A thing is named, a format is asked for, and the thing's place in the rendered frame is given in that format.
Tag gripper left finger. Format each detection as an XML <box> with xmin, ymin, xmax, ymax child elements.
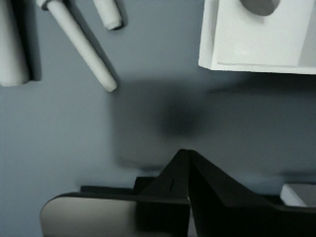
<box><xmin>39</xmin><ymin>149</ymin><xmax>191</xmax><ymax>237</ymax></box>

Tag dark grey clevis fork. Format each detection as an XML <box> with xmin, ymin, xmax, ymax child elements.
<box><xmin>132</xmin><ymin>176</ymin><xmax>193</xmax><ymax>215</ymax></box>

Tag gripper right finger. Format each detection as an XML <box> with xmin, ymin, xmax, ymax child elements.
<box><xmin>188</xmin><ymin>149</ymin><xmax>316</xmax><ymax>237</ymax></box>

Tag white block with black holes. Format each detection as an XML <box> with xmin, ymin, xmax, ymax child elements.
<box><xmin>279</xmin><ymin>183</ymin><xmax>316</xmax><ymax>206</ymax></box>

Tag white divided tray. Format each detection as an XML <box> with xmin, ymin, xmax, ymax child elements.
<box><xmin>198</xmin><ymin>0</ymin><xmax>316</xmax><ymax>74</ymax></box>

